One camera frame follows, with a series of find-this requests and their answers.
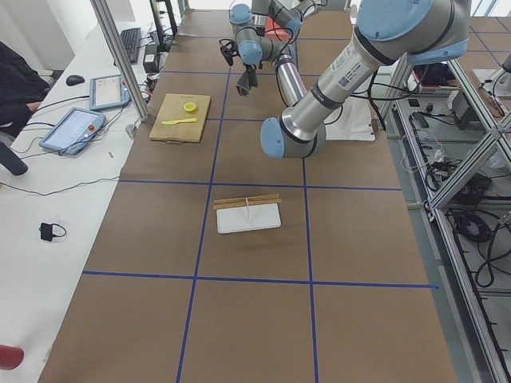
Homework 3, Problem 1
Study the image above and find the blue teach pendant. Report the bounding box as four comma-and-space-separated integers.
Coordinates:
89, 74, 131, 112
39, 108, 106, 155

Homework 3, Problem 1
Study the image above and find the black computer mouse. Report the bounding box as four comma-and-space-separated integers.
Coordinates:
65, 75, 85, 86

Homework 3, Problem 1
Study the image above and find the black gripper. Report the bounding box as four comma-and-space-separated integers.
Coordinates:
244, 61, 262, 86

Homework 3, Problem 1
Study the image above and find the grey cloth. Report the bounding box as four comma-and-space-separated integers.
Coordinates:
236, 72, 259, 97

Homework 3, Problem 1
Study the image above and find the white pedestal column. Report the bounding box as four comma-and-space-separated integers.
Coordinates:
323, 59, 404, 142

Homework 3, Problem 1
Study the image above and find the red cylinder bottle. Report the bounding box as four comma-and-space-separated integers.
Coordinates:
0, 345, 25, 370

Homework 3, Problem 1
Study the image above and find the small black clip device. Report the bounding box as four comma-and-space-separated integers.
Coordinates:
39, 223, 67, 242

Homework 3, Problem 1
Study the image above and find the black power adapter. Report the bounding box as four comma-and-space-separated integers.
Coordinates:
143, 44, 160, 73

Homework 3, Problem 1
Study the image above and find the yellow plastic knife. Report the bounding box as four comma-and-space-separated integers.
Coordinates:
161, 117, 198, 125

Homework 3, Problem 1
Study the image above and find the wooden cutting board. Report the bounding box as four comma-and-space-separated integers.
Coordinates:
149, 93, 211, 143

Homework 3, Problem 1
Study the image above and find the blue teach pendant near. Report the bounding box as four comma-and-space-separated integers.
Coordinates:
39, 108, 106, 155

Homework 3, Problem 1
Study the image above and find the aluminium frame post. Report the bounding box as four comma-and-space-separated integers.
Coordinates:
90, 0, 149, 122

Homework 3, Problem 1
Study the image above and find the yellow lemon slice toy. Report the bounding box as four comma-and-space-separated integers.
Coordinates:
183, 102, 197, 113

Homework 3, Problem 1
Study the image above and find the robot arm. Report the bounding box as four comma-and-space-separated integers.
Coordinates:
250, 0, 351, 30
229, 1, 471, 159

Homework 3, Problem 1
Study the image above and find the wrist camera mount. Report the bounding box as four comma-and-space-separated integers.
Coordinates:
219, 38, 239, 67

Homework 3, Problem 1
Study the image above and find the black keyboard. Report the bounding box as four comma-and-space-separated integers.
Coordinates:
120, 28, 141, 64

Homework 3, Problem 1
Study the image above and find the wooden towel rack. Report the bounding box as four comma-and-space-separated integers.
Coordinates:
213, 193, 283, 215

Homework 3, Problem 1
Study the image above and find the white rectangular tray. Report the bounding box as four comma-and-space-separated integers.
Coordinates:
216, 203, 281, 234

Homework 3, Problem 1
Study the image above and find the blue teach pendant far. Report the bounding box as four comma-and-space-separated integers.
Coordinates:
89, 74, 131, 112

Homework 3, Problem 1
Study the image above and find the pink plastic bin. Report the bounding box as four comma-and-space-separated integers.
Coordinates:
264, 23, 292, 41

